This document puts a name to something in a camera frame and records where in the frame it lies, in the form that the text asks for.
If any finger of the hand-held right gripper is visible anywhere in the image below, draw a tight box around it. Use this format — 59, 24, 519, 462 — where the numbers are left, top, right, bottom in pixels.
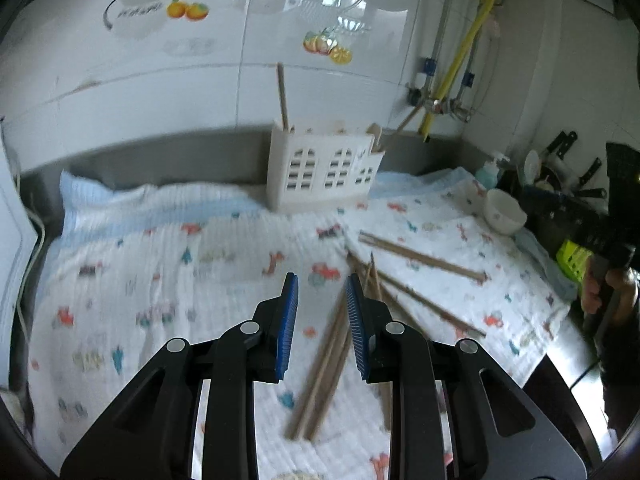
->
519, 184, 608, 233

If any person's right hand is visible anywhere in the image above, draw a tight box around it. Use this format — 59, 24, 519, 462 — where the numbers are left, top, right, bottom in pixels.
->
580, 255, 640, 331

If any white plastic chopstick holder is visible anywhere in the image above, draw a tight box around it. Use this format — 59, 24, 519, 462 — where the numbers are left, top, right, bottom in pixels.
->
266, 119, 385, 216

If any white cable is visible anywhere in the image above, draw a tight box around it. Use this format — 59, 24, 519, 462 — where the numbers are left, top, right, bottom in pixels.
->
15, 200, 46, 341

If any metal water valve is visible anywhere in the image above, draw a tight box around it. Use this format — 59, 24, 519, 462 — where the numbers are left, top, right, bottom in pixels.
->
406, 82, 476, 123

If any grey metal pipe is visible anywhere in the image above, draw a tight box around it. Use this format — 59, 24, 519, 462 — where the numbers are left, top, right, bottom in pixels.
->
430, 0, 458, 63

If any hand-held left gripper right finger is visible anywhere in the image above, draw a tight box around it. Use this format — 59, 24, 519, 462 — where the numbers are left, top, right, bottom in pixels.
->
345, 274, 588, 480

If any blue soap pump bottle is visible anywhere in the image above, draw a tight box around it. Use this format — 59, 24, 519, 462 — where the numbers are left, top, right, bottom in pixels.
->
474, 152, 508, 188

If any yellow gas pipe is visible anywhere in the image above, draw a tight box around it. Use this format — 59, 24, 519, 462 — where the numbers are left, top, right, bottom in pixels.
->
422, 0, 503, 143

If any printed white blanket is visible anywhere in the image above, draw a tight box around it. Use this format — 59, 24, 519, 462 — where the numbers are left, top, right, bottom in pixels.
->
27, 167, 581, 480

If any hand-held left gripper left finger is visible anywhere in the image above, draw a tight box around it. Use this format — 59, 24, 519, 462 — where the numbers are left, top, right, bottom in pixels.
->
60, 272, 300, 480

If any green plastic basket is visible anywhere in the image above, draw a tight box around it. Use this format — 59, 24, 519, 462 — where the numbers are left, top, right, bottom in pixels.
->
556, 240, 593, 281

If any white dish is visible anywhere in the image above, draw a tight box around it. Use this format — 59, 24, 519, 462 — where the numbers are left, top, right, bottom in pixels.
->
524, 150, 542, 186

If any white ceramic bowl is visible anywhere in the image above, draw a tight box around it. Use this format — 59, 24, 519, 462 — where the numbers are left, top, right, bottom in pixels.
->
482, 189, 528, 237

